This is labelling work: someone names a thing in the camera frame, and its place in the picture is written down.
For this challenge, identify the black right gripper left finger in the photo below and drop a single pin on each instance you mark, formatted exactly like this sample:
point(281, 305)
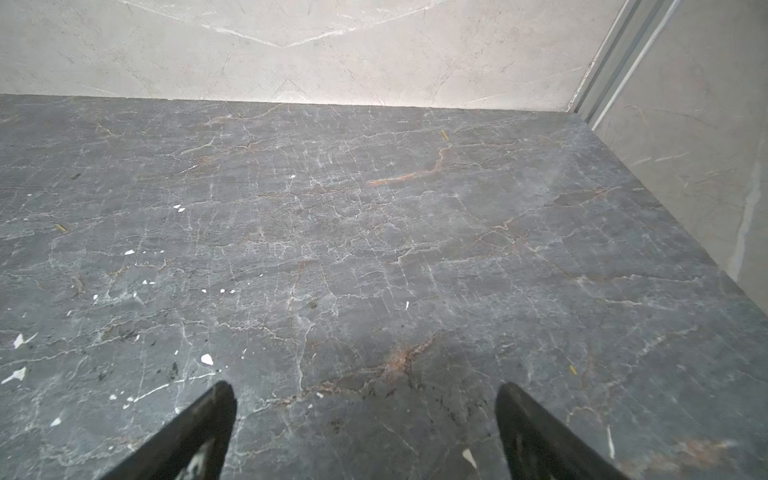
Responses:
point(191, 446)

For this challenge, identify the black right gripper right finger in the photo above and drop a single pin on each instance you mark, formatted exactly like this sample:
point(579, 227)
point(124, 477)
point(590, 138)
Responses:
point(539, 446)

